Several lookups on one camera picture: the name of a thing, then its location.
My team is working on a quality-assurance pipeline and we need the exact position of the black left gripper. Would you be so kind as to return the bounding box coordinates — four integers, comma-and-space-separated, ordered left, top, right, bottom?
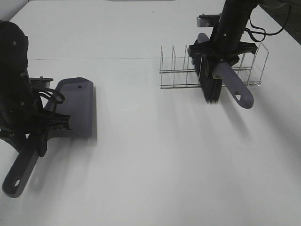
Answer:
0, 21, 71, 157

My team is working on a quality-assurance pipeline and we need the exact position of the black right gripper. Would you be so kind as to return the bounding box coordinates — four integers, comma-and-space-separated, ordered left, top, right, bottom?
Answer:
188, 0, 257, 65

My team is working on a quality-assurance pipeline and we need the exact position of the purple plastic dustpan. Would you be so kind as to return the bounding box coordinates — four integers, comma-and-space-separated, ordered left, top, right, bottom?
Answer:
2, 77, 94, 198

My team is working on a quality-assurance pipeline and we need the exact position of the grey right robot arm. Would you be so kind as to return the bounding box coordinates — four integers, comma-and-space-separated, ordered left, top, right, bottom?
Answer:
188, 0, 301, 59

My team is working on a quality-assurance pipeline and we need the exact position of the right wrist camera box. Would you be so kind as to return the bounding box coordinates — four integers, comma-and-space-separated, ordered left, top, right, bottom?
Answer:
197, 14, 221, 27

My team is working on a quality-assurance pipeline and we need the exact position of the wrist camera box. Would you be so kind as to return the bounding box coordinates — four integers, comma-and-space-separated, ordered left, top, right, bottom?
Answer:
29, 76, 53, 89
197, 14, 221, 27

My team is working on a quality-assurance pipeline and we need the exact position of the black left camera cable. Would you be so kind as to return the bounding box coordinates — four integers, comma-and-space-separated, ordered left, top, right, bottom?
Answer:
32, 87, 66, 111

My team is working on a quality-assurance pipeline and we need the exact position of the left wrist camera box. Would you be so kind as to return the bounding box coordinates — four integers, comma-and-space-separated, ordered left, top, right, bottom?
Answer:
29, 76, 53, 89

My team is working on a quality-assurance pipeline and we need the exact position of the chrome wire dish rack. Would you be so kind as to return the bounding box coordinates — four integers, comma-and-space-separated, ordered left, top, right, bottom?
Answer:
159, 43, 269, 89

